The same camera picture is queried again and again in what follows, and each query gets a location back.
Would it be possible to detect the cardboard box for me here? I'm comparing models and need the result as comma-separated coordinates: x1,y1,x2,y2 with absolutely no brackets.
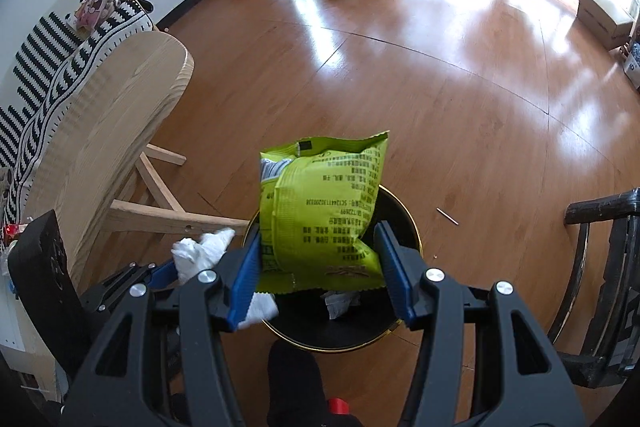
576,0,637,50

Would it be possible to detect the red snack packet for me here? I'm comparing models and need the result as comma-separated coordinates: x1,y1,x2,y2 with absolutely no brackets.
2,222,31,244

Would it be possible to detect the black chair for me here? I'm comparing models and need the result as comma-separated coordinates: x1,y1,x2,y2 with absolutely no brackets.
547,188,640,389

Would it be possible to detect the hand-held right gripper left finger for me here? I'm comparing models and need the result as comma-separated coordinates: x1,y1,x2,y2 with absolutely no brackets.
60,222,263,427

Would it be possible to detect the green snack bag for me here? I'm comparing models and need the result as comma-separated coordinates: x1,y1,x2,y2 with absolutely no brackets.
257,130,391,295

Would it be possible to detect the round wooden table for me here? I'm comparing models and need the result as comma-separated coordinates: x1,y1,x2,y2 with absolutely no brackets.
20,32,251,295

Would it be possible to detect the black trash bin gold rim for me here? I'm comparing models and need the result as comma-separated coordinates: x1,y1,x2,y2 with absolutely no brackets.
242,184,426,353

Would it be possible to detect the white blue box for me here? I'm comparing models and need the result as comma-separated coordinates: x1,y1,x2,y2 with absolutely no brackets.
622,42,640,88

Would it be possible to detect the white tissue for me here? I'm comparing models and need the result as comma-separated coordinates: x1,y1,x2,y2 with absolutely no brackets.
171,228,236,285
320,291,362,320
237,292,279,333

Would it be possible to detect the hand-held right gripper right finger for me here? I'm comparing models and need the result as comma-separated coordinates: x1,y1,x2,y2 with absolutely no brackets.
372,221,586,427

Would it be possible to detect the black white striped sofa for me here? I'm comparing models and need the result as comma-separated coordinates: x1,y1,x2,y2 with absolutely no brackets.
0,0,156,228

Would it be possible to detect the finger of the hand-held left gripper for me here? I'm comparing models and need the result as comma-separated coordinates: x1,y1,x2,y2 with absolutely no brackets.
82,258,177,313

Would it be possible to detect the pink cartoon pillow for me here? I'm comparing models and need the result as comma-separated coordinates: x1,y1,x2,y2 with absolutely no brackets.
74,0,126,30

